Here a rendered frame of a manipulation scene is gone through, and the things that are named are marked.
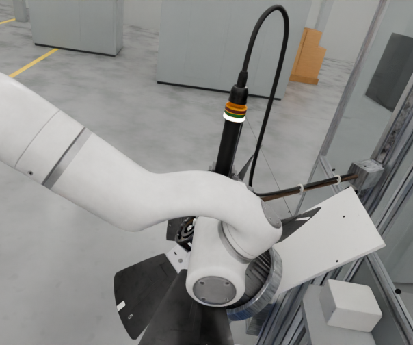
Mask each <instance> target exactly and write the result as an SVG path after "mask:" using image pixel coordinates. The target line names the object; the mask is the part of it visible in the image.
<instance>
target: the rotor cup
mask: <svg viewBox="0 0 413 345"><path fill-rule="evenodd" d="M194 218H195V219H196V217H195V216H189V217H188V218H186V219H185V220H184V221H183V223H182V224H181V225H180V227H179V228H178V230H177V232H176V235H175V242H176V243H177V244H178V245H179V246H180V247H181V248H182V249H183V250H184V251H185V252H187V253H188V252H190V251H191V247H190V245H188V243H191V244H192V241H193V236H194V229H195V226H193V227H192V228H191V229H190V230H189V231H188V230H187V228H188V226H189V225H193V221H194Z"/></svg>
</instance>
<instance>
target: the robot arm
mask: <svg viewBox="0 0 413 345"><path fill-rule="evenodd" d="M0 161H1V162H3V163H5V164H7V165H8V166H10V167H12V168H13V169H15V170H17V171H19V172H20V173H22V174H24V175H26V176H27V177H29V178H30V179H33V180H34V181H36V182H38V183H39V184H41V185H43V186H44V187H46V188H48V189H50V190H52V191H53V192H55V193H56V194H58V195H60V196H62V197H64V198H65V199H67V200H69V201H71V202H72V203H74V204H76V205H78V206H79V207H82V208H83V209H85V210H87V211H88V212H90V213H92V214H94V215H95V216H97V217H99V218H101V219H102V220H104V221H106V222H108V223H109V224H111V225H113V226H115V227H117V228H119V229H121V230H124V231H128V232H138V231H142V230H145V229H147V228H149V227H151V226H154V225H157V224H159V223H161V222H165V221H167V220H171V219H174V218H180V217H185V216H195V217H196V219H195V218H194V221H193V226H195V229H194V236H193V241H192V245H191V253H190V258H189V266H188V271H187V278H186V288H187V291H188V293H189V295H190V296H191V297H192V298H193V299H194V300H196V301H198V302H199V303H202V304H203V305H208V306H212V307H223V306H227V305H231V304H233V303H235V302H237V301H238V300H239V299H240V298H241V297H242V296H243V293H244V292H245V270H246V268H247V267H248V265H249V263H250V262H251V261H252V260H253V259H254V258H256V257H258V256H259V255H260V254H262V253H264V252H265V251H266V250H268V249H269V248H271V247H272V246H273V245H274V244H275V243H276V242H277V241H278V240H279V239H280V237H281V235H282V223H281V221H280V218H279V217H278V215H277V213H275V211H274V210H273V209H272V208H271V207H270V206H269V205H268V204H266V202H264V201H263V200H262V199H260V198H259V197H258V196H257V195H255V194H254V193H253V192H254V188H253V187H251V186H249V185H246V184H245V182H243V181H242V180H240V179H239V175H237V170H235V165H233V166H232V171H231V174H230V178H228V177H226V176H223V175H220V174H217V173H215V166H216V162H214V161H213V165H212V166H209V169H208V170H207V171H199V170H190V171H181V172H171V173H166V174H156V173H152V172H149V171H147V170H146V169H144V168H142V167H141V166H140V165H138V164H137V163H135V162H134V161H133V160H131V159H130V158H128V157H127V156H126V155H124V154H123V153H121V152H120V151H119V150H117V149H115V148H114V147H113V146H112V145H110V144H109V143H107V142H106V141H104V140H103V139H102V138H100V137H98V136H97V135H96V134H95V133H93V132H91V131H90V130H89V129H87V128H85V127H84V126H83V125H82V124H80V123H78V122H77V121H76V120H75V119H73V118H71V117H70V116H69V115H67V114H66V113H64V112H63V111H61V110H60V109H58V108H57V107H55V106H54V105H53V104H51V103H49V102H48V101H47V100H46V99H44V98H42V97H41V96H40V95H38V94H37V93H35V92H34V91H33V90H31V89H29V88H28V87H27V86H25V85H23V84H22V83H20V82H19V81H17V80H15V79H13V78H12V77H10V76H8V75H6V74H4V73H1V72H0Z"/></svg>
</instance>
